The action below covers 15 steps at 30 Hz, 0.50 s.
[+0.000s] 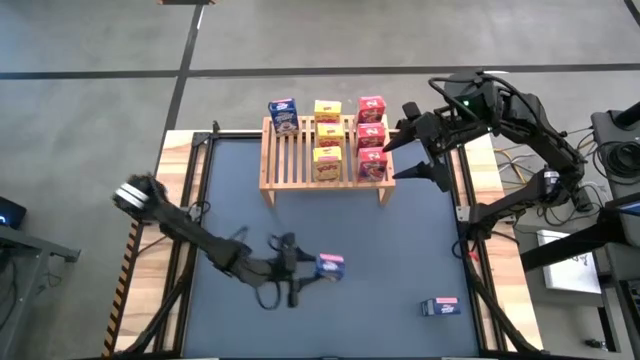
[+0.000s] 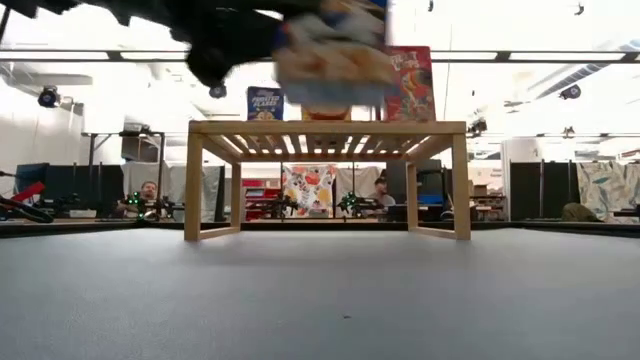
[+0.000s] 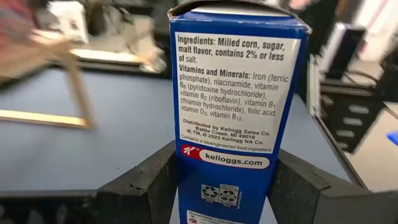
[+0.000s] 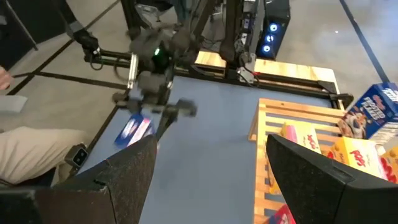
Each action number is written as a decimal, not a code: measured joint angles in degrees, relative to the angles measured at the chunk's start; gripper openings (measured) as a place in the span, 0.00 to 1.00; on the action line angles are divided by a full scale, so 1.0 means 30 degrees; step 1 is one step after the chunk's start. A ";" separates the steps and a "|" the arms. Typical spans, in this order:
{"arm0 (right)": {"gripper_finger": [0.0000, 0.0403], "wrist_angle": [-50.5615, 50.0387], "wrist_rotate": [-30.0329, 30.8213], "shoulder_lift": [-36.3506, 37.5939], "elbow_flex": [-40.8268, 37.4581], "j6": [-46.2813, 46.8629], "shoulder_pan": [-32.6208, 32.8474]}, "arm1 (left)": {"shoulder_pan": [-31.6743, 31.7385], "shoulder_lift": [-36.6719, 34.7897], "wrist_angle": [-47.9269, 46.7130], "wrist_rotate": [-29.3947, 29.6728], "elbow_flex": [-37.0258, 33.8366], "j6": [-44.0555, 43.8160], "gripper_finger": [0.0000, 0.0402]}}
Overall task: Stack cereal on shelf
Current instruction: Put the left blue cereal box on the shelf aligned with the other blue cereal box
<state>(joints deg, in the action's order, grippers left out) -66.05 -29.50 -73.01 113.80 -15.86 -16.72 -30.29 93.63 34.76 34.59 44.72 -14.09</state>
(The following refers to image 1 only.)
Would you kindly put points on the blue Frosted Flakes cereal box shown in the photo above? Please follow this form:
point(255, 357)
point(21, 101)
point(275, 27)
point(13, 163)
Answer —
point(283, 116)
point(440, 306)
point(331, 266)

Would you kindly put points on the yellow Corn Pops cereal box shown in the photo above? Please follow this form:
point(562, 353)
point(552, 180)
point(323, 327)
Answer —
point(330, 134)
point(327, 164)
point(327, 110)

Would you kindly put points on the black stand beam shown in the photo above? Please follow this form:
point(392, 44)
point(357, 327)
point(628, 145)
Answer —
point(570, 246)

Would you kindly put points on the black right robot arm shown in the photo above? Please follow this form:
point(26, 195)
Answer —
point(535, 145)

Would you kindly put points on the blue table mat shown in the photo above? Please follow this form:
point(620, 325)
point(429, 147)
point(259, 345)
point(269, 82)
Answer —
point(380, 250)

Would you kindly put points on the black table frame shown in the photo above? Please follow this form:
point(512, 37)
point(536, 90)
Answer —
point(200, 135)

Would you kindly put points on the red Froot Loops cereal box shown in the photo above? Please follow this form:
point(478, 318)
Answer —
point(372, 165)
point(371, 109)
point(370, 135)

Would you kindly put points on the yellow black hazard tape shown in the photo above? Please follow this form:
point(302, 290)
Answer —
point(120, 295)

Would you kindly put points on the grey side desk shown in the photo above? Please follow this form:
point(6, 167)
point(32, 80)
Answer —
point(30, 245)

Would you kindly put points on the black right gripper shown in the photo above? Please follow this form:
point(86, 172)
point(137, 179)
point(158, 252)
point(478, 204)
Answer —
point(450, 130)

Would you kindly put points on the equipment desk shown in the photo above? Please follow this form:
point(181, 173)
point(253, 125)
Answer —
point(607, 125)

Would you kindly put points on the computer monitor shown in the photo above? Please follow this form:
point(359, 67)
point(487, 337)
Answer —
point(632, 207)

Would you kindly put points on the black device with blue light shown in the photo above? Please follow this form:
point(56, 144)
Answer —
point(12, 210)

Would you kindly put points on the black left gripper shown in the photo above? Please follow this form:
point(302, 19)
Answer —
point(272, 270)

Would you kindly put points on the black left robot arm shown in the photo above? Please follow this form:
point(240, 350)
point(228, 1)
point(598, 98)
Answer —
point(190, 232)

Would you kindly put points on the white board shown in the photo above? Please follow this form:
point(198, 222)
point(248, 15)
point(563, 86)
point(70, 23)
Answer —
point(570, 275)

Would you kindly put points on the wooden slatted shelf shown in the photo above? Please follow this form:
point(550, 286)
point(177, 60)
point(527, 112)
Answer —
point(295, 165)

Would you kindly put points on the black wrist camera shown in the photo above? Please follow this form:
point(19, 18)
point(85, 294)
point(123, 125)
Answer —
point(470, 102)

